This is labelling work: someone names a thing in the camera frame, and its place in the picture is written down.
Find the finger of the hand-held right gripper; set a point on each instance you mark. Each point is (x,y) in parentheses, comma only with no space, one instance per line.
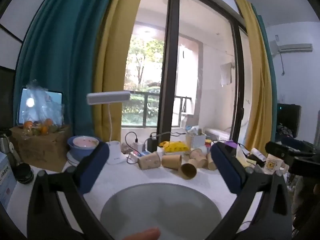
(276,148)

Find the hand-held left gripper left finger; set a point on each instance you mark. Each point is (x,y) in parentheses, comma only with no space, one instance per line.
(93,168)

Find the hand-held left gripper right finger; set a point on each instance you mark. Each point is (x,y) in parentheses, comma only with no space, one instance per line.
(226,171)

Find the plain brown paper cup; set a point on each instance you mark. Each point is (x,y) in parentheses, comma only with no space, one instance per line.
(171,161)
(212,162)
(188,171)
(197,153)
(202,163)

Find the printed brown paper cup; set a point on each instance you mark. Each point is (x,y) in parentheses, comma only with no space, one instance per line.
(149,161)

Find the person's left hand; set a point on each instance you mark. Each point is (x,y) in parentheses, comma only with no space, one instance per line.
(143,235)

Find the white bear mug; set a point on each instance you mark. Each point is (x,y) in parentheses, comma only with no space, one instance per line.
(273,165)

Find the blue bowl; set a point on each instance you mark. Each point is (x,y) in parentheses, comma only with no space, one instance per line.
(83,145)

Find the white desk lamp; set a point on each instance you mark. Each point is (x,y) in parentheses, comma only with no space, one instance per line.
(113,152)

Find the black monitor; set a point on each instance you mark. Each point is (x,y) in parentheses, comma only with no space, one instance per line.
(288,118)

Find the white storage container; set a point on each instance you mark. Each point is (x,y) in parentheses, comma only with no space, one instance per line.
(196,140)

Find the white charger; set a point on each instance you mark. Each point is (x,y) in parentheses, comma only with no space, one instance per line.
(138,146)

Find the cardboard box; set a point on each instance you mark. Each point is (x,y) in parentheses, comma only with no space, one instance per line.
(41,145)

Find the black charger adapter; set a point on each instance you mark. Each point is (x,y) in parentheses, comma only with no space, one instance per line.
(151,144)

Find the black round lens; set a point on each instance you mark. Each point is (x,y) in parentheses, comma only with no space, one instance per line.
(23,176)

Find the yellow curtain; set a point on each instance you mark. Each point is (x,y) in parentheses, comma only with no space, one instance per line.
(257,80)
(115,60)

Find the grey round plate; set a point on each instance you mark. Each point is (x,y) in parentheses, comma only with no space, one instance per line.
(160,205)

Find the blue white carton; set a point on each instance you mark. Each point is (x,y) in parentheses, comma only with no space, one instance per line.
(5,180)

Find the hanging white cloth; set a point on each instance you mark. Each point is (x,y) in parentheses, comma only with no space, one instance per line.
(226,73)

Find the tablet screen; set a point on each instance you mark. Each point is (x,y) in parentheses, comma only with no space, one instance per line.
(27,105)

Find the steel thermos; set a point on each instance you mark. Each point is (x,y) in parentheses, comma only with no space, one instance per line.
(5,142)

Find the white air conditioner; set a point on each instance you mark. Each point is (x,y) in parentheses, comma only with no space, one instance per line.
(292,47)

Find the black window frame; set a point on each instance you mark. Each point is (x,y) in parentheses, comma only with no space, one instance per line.
(172,55)

